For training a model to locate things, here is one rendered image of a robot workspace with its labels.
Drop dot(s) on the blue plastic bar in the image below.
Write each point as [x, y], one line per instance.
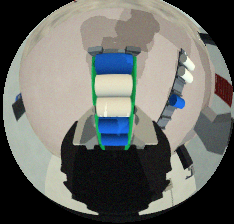
[114, 139]
[176, 101]
[113, 124]
[113, 63]

